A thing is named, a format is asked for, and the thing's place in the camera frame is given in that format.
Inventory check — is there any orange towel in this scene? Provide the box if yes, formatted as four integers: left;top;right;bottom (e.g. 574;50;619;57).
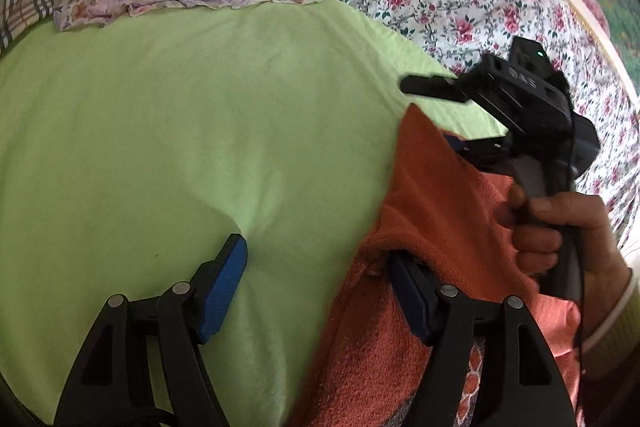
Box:
287;104;586;427

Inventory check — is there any orange patterned cloth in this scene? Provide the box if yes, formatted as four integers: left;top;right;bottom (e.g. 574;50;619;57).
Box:
462;339;488;410

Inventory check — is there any light green blanket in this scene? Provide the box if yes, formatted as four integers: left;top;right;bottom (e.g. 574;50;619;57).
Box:
0;0;506;427

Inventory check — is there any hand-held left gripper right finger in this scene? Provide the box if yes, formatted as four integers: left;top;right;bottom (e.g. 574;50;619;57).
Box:
387;252;576;427

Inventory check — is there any person's right hand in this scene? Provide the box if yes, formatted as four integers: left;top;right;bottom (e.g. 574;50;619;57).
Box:
507;184;633;308

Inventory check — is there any person's right forearm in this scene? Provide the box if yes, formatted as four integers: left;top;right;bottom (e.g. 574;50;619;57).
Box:
582;264;640;383

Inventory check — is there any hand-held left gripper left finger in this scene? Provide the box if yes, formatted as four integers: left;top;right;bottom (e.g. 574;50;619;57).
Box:
54;233;249;427

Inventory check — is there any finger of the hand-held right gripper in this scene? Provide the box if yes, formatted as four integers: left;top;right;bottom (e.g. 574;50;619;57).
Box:
442;133;512;164
400;75;473;104

